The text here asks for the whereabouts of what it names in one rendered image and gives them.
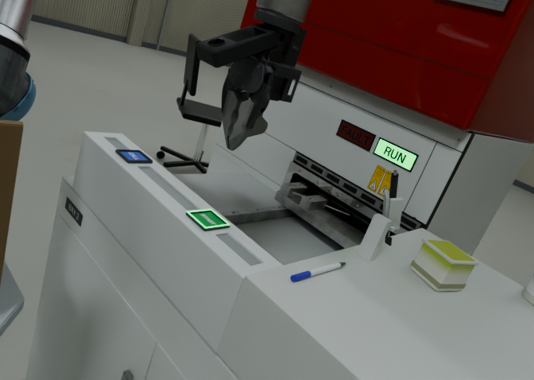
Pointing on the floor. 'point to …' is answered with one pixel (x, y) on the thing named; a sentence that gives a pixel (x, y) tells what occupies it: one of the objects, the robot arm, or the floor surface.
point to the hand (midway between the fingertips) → (229, 141)
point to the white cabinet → (108, 312)
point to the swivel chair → (193, 111)
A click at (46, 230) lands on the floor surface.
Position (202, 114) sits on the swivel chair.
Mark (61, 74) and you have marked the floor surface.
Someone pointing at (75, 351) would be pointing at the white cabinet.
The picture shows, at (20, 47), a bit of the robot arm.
